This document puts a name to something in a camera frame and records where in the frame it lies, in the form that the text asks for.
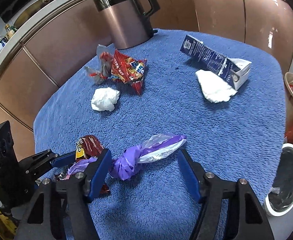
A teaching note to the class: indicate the blue terry towel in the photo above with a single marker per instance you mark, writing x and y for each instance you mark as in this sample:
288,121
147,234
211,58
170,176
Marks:
161,105

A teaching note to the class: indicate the crumpled white tissue ball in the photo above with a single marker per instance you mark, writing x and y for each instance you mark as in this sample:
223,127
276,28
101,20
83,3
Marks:
105,100

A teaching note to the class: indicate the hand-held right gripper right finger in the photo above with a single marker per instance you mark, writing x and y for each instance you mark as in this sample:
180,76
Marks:
189,177

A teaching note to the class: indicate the flat white tissue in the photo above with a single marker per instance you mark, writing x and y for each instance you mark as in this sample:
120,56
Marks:
211,87

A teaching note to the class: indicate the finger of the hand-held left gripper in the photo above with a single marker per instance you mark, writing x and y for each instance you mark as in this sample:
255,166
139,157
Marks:
62,160
40,172

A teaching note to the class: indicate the metal frying pan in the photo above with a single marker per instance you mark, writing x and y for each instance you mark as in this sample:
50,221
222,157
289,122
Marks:
31,11

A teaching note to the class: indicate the red snack bag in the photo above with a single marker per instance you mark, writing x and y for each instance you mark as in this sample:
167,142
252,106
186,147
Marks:
126,67

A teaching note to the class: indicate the small foil wrapper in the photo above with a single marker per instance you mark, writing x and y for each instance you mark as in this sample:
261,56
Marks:
61,177

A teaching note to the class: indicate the copper cabinet front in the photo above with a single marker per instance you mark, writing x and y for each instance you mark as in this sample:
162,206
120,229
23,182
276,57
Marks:
211,5

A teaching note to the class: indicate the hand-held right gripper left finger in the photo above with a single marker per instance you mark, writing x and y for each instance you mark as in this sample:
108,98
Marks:
99,172

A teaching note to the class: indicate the steel electric kettle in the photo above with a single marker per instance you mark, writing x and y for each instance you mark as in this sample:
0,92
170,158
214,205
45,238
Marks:
126,22

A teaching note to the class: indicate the white trash bin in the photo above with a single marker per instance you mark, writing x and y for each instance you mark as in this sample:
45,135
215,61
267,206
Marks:
287,177

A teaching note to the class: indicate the dark red snack wrapper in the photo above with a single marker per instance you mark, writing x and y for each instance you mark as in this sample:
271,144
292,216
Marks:
89,145

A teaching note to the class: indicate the blue milk carton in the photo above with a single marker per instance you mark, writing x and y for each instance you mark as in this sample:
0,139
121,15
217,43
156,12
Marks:
211,57

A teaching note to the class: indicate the purple plastic bag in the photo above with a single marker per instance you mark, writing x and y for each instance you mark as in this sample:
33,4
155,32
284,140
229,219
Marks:
126,165

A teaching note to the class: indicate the yellow-capped bottle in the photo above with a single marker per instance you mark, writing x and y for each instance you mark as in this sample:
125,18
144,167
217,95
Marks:
9,32

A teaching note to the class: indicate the silver crumpled wrapper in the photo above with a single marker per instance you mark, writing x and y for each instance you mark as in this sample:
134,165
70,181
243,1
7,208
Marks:
96,76

